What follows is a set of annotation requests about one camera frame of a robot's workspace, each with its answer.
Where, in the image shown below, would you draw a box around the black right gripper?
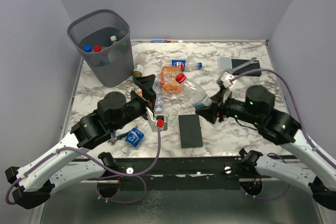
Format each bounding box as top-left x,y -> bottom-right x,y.
195,87 -> 261,125

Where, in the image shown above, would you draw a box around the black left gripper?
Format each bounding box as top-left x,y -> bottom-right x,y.
111,76 -> 157,132

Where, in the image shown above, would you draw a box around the red label water bottle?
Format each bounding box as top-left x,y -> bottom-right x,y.
175,73 -> 212,110

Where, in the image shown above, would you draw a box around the large orange juice bottle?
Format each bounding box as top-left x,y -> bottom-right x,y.
160,66 -> 182,95

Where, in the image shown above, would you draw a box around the green plastic bottle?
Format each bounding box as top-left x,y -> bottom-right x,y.
116,42 -> 130,54

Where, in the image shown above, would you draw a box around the blue label bottle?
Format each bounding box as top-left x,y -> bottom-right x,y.
109,35 -> 124,59
83,45 -> 92,52
122,119 -> 151,155

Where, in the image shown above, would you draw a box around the red label bottle red cap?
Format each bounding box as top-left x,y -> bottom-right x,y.
93,45 -> 102,52

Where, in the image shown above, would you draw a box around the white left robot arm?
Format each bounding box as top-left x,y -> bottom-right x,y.
5,74 -> 163,209

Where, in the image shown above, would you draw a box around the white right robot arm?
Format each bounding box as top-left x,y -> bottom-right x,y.
196,85 -> 335,210

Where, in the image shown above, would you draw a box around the grey mesh waste bin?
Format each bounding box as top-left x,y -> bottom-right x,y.
67,9 -> 134,87

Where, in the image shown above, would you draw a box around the clear crushed bottle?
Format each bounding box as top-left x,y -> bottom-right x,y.
153,80 -> 164,113

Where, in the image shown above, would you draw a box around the brown bottle green cap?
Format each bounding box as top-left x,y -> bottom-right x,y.
132,54 -> 146,78

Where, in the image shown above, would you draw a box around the pepsi label clear bottle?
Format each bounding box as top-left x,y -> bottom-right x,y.
161,59 -> 203,72

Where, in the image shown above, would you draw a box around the blue red pen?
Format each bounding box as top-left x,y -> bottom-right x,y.
150,39 -> 172,44

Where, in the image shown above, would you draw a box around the grey white hub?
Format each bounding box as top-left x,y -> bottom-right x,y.
218,57 -> 232,71

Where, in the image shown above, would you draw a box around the black box rear right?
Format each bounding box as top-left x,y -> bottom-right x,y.
232,59 -> 261,77

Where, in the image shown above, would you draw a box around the silver wrench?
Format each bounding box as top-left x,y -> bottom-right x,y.
224,57 -> 259,74

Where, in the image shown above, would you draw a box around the black network switch centre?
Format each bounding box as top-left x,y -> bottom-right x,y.
178,114 -> 203,148

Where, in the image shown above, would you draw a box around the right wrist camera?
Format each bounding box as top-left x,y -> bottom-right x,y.
217,71 -> 237,91

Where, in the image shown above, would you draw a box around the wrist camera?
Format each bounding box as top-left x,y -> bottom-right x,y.
217,71 -> 237,91
146,108 -> 168,132

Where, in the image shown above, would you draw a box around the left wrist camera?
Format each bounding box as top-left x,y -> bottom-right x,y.
146,108 -> 168,132

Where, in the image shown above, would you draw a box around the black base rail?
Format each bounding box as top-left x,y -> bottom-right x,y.
86,155 -> 266,192

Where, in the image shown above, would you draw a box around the blue handled pliers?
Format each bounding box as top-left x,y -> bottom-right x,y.
107,131 -> 130,145

